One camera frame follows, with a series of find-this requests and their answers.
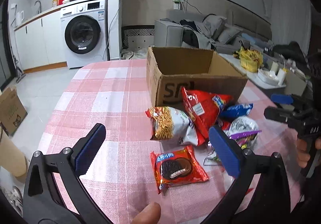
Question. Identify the brown cardboard box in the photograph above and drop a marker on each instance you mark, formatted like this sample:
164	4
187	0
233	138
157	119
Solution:
169	69

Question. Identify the grey sofa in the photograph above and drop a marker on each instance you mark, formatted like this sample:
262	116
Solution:
224	34

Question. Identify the red chips bag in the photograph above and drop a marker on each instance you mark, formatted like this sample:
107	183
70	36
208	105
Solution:
204	107

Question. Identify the white washing machine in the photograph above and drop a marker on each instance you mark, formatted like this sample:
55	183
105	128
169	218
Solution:
84	28

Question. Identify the white bowl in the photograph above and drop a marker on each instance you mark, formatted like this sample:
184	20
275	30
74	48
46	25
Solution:
268	77

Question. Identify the wall power socket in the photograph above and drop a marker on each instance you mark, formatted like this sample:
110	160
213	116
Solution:
178	5

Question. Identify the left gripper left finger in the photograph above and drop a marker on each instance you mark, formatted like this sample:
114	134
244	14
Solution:
42	200

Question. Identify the right hand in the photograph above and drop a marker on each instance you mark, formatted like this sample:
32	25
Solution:
302	153

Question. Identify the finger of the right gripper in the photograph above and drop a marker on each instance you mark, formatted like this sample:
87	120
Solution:
281	115
297	102

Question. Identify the pink plaid tablecloth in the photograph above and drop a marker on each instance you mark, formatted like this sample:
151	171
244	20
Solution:
120	178

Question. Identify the yellow plastic bag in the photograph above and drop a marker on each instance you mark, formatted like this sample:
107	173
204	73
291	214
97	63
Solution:
251	60

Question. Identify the grey clothes on sofa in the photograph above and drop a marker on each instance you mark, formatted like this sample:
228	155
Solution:
198	34

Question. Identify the cardboard box on floor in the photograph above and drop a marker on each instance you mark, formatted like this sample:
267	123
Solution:
12	110

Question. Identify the orange oreo cookie packet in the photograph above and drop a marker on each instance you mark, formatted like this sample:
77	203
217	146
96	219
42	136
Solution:
176	168

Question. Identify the white kitchen cabinet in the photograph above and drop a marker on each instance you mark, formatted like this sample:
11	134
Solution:
40	43

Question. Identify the left hand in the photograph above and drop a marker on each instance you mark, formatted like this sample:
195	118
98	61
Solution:
149	215

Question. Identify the white coffee table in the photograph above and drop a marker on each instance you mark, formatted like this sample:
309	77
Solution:
251	76

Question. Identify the noodle snack bag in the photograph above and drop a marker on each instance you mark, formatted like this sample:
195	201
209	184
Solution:
171	124

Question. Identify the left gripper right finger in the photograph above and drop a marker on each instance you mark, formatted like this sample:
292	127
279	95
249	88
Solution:
260	192

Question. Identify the silver purple snack bag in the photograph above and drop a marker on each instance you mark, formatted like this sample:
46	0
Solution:
243	130

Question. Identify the blue snack packet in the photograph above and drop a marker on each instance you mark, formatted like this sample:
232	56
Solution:
236	111

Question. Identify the white electric kettle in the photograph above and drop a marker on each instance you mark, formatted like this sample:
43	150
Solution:
19	18

